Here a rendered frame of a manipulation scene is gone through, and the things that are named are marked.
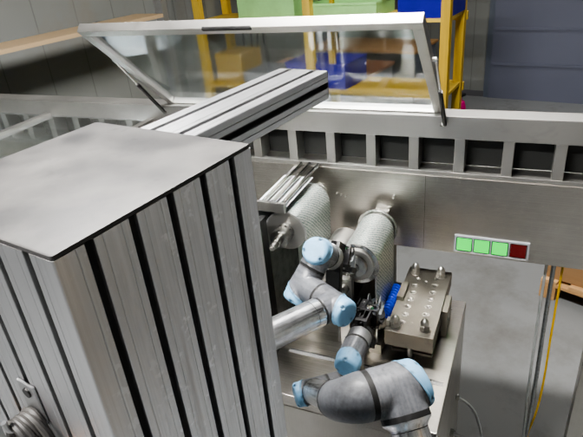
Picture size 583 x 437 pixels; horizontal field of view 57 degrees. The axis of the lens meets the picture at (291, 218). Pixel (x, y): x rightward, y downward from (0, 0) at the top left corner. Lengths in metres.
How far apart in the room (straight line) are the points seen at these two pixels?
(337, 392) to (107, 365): 0.85
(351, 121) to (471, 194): 0.48
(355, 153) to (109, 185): 1.59
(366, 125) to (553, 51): 6.00
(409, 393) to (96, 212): 0.95
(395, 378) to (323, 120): 1.02
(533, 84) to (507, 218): 6.02
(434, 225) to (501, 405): 1.35
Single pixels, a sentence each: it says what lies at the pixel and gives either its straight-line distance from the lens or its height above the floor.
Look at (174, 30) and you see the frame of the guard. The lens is 1.71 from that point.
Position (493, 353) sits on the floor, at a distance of 3.38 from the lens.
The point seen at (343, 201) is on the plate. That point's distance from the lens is 2.06.
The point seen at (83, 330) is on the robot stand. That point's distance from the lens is 0.47.
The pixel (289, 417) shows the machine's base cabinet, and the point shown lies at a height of 0.76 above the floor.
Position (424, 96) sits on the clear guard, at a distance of 1.80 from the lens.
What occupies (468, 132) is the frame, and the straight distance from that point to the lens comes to 1.86.
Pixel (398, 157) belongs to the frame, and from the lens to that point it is 2.01.
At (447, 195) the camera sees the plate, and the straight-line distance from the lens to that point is 1.95.
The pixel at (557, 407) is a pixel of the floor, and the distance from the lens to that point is 3.17.
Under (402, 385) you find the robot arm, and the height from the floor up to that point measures 1.31.
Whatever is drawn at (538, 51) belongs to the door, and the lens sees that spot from 7.82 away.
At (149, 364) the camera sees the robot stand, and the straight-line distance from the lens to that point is 0.53.
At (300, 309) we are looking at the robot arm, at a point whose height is 1.42.
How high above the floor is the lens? 2.22
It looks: 28 degrees down
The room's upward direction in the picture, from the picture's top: 6 degrees counter-clockwise
